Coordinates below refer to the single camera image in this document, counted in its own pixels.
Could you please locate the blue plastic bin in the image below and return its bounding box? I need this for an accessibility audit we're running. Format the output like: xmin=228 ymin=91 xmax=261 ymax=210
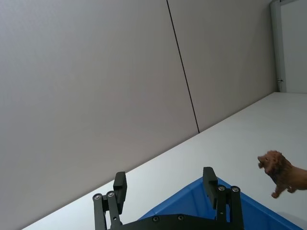
xmin=137 ymin=177 xmax=305 ymax=230

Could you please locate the grey metal door frame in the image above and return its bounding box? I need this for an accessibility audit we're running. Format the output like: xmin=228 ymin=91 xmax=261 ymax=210
xmin=269 ymin=0 xmax=307 ymax=93

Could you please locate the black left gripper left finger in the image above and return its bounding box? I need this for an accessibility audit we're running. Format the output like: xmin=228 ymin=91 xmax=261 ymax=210
xmin=93 ymin=171 xmax=127 ymax=230

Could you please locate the brown toy lion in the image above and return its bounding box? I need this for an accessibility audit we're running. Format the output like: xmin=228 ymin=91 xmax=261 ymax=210
xmin=257 ymin=150 xmax=307 ymax=199

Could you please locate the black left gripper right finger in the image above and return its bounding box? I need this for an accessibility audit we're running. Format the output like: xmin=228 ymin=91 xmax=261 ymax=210
xmin=202 ymin=166 xmax=245 ymax=230

